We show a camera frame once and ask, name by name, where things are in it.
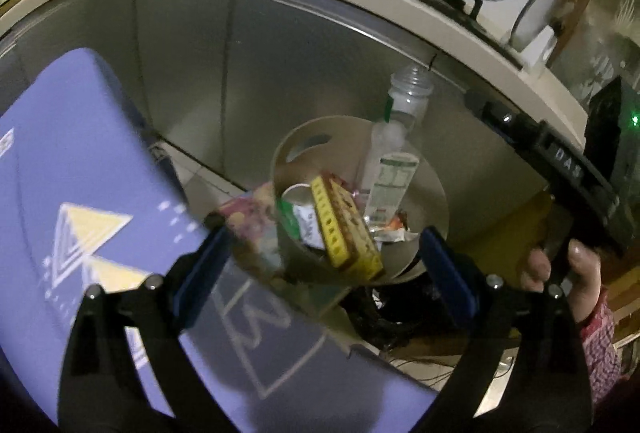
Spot thin floor cable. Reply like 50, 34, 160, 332
387, 352, 517, 386

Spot green and white carton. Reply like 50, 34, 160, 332
279, 197, 328, 250

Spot clear plastic bottle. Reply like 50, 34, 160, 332
361, 64, 435, 225

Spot person's right forearm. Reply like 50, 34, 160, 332
576, 292, 624, 398

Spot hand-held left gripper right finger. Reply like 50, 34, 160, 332
419, 226, 597, 433

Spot yellow box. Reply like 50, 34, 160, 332
309, 175, 385, 280

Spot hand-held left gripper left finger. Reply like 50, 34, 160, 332
57, 226, 235, 433

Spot person's right hand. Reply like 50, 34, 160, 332
520, 240, 602, 325

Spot glass pot lid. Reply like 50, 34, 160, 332
509, 0, 582, 54

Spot grey round trash bin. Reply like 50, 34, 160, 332
269, 114, 451, 285

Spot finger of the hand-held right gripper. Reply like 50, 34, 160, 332
462, 89, 549, 174

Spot red patterned snack packet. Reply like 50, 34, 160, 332
207, 183, 283, 281

